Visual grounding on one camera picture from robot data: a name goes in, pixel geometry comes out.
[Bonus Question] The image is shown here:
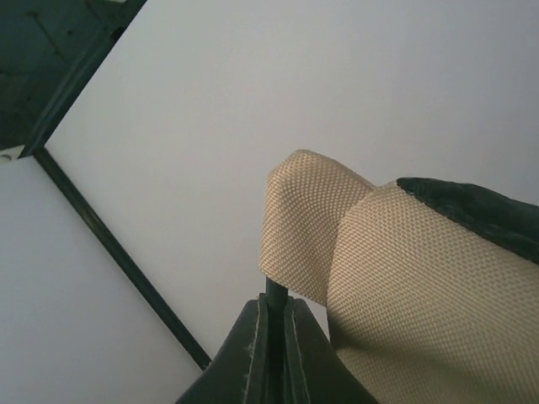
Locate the beige black pet tent fabric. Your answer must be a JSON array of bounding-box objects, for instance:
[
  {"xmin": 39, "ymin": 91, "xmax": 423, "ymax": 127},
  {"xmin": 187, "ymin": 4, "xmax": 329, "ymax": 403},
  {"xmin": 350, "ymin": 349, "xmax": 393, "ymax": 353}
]
[{"xmin": 259, "ymin": 150, "xmax": 538, "ymax": 403}]

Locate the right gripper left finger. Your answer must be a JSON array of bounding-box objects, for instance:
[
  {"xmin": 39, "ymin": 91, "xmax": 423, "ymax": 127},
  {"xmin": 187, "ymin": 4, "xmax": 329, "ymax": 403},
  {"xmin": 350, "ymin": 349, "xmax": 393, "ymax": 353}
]
[{"xmin": 178, "ymin": 294, "xmax": 269, "ymax": 404}]

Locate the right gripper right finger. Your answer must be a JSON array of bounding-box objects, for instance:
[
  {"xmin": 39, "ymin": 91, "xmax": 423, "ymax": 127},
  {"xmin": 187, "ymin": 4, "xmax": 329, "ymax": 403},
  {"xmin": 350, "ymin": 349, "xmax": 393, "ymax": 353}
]
[{"xmin": 284, "ymin": 297, "xmax": 376, "ymax": 404}]

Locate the right black frame post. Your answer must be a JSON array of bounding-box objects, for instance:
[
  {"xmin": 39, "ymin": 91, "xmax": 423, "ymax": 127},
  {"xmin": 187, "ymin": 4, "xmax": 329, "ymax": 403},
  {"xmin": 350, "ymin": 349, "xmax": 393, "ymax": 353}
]
[{"xmin": 22, "ymin": 1, "xmax": 211, "ymax": 370}]

